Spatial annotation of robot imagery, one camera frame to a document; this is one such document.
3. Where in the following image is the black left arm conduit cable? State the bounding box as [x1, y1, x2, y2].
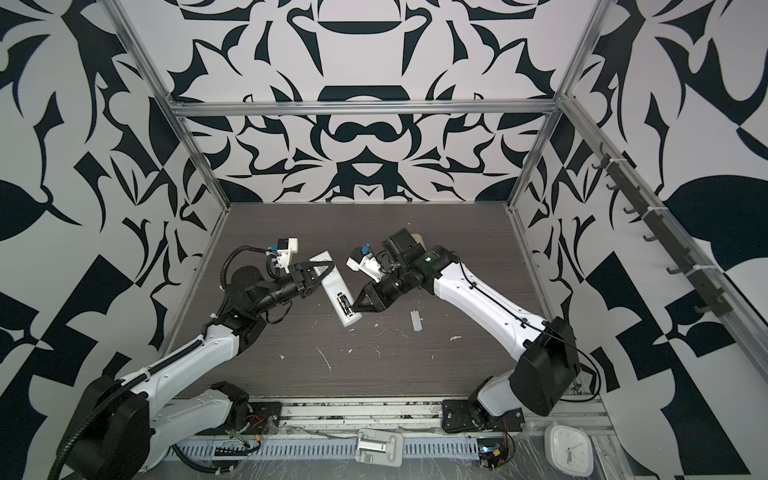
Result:
[46, 244, 271, 480]

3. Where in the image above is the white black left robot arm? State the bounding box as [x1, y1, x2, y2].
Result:
[48, 260, 335, 479]

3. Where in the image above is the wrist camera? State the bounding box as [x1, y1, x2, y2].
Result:
[346, 244, 386, 283]
[267, 237, 299, 272]

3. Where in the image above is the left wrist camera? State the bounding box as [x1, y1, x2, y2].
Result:
[267, 237, 299, 272]

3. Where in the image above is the white remote control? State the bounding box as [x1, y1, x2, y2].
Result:
[310, 251, 362, 328]

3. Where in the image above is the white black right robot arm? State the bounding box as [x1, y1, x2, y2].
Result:
[347, 229, 581, 433]

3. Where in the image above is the square white clock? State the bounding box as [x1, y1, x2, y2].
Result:
[544, 424, 594, 478]

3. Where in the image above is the black wall hook rail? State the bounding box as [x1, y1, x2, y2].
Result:
[596, 146, 733, 317]

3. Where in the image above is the white slotted cable duct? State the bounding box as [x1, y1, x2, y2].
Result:
[179, 437, 479, 461]

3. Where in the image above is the white bracket plate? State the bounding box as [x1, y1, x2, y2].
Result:
[354, 429, 405, 468]

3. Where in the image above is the small circuit board green LED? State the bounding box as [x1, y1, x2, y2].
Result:
[477, 436, 516, 470]

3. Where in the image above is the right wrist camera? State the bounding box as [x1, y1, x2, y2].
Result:
[346, 244, 386, 283]

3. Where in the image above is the white battery compartment cover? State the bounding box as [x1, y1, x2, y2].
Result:
[410, 310, 423, 332]

